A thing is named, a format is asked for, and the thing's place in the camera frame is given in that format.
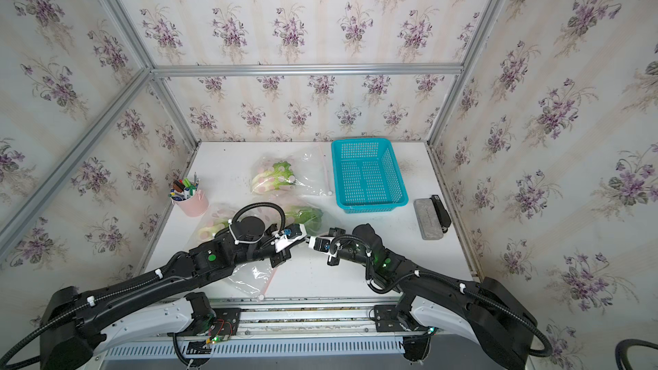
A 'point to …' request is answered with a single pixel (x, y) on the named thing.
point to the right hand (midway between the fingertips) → (316, 235)
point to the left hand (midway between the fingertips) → (303, 236)
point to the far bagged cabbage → (280, 174)
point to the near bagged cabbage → (207, 232)
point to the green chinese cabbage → (309, 217)
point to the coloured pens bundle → (182, 188)
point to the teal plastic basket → (367, 176)
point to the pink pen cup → (194, 205)
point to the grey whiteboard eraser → (433, 217)
